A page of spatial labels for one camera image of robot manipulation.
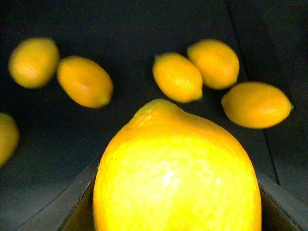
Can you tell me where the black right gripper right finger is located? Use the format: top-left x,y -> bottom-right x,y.
257,172 -> 308,231

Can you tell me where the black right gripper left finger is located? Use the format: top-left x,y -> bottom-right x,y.
18,157 -> 100,231

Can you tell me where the lemon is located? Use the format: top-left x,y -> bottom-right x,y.
0,113 -> 20,167
187,39 -> 240,90
221,81 -> 293,129
93,99 -> 262,231
8,38 -> 60,89
57,56 -> 114,108
152,52 -> 203,103

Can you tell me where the black front right tray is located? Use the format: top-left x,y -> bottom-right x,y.
0,0 -> 308,231

